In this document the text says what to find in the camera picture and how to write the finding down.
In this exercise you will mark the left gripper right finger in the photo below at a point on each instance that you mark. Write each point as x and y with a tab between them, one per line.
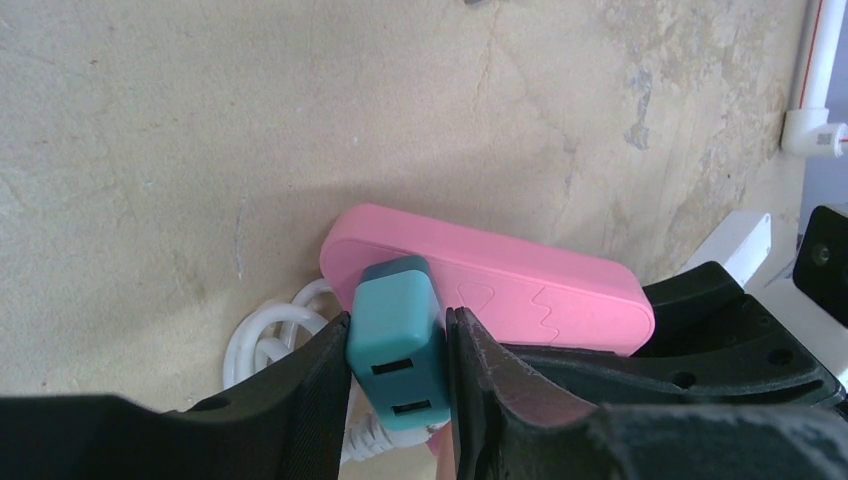
511	422

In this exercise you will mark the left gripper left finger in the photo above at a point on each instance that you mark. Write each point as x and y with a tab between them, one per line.
285	422

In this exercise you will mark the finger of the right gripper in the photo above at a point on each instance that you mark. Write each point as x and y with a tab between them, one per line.
739	355
693	294

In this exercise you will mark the white PVC pipe frame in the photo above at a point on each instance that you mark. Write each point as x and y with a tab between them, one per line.
807	130

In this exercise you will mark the teal USB charger plug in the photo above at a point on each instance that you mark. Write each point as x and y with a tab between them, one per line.
396	346

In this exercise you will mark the pink power strip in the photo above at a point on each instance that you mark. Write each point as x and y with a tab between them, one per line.
523	292

